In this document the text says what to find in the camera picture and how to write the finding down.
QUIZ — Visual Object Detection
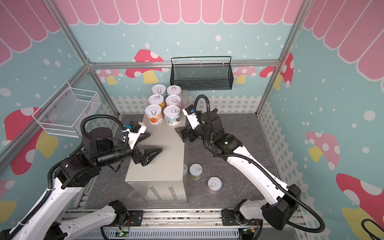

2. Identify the teal label floor can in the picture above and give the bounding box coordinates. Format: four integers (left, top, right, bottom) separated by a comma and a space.
163, 106, 181, 126

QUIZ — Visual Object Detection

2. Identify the red label food can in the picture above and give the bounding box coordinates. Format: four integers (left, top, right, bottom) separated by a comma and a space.
145, 105, 164, 125

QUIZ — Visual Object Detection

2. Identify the white lid can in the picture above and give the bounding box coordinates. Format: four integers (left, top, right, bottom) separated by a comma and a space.
165, 95, 182, 109

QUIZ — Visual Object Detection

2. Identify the yellow label food can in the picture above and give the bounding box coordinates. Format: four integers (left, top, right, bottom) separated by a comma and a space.
148, 94, 166, 110

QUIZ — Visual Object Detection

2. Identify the teal brown label can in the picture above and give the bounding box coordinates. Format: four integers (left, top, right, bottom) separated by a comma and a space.
167, 85, 182, 97

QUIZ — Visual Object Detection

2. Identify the teal label food can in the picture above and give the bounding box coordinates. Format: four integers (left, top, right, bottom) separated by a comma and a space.
151, 85, 167, 98

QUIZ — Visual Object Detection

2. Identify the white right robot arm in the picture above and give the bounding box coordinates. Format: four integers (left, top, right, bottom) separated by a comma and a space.
177, 95, 326, 234

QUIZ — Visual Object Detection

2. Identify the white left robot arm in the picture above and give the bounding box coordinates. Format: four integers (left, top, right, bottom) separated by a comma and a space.
1, 115, 163, 240

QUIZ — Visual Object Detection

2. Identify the grey metal counter cabinet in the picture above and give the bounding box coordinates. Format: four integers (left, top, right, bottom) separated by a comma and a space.
124, 89, 189, 204

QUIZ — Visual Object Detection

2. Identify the green label food can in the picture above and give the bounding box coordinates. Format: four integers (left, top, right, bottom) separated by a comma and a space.
189, 163, 203, 180

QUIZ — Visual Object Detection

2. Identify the pink label food can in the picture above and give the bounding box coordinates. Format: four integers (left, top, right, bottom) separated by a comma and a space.
208, 177, 222, 194

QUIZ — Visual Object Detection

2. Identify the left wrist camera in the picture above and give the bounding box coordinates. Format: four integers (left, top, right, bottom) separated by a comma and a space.
123, 121, 147, 150

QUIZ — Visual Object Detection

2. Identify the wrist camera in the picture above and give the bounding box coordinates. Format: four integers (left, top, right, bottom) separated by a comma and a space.
123, 121, 147, 150
183, 105, 200, 130

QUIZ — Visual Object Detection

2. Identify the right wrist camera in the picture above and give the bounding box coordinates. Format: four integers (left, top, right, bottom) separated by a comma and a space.
183, 105, 200, 130

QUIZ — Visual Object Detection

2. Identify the black mesh wall basket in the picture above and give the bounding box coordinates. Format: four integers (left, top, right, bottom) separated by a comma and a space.
170, 56, 234, 91

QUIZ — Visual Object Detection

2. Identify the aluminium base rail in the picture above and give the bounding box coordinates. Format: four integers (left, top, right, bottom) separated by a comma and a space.
78, 208, 311, 240

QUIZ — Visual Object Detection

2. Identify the white wire wall basket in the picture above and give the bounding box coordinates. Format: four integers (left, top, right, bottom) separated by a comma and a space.
32, 82, 102, 138

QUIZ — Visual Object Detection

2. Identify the black cable bottom right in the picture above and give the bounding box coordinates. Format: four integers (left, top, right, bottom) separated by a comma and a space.
360, 218, 384, 240

